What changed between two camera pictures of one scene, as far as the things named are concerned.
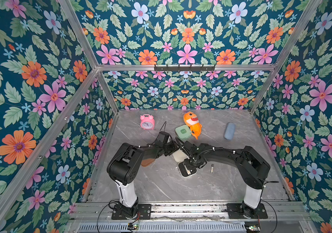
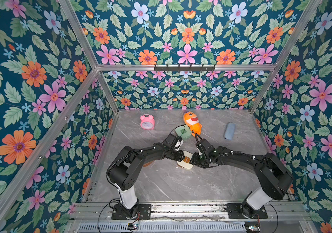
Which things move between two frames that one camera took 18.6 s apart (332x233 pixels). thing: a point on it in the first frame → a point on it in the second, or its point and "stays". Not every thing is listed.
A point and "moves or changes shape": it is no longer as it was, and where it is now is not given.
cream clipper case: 185,168 moves or changes shape
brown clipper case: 146,162 stays
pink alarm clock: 147,122 stays
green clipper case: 183,132 stays
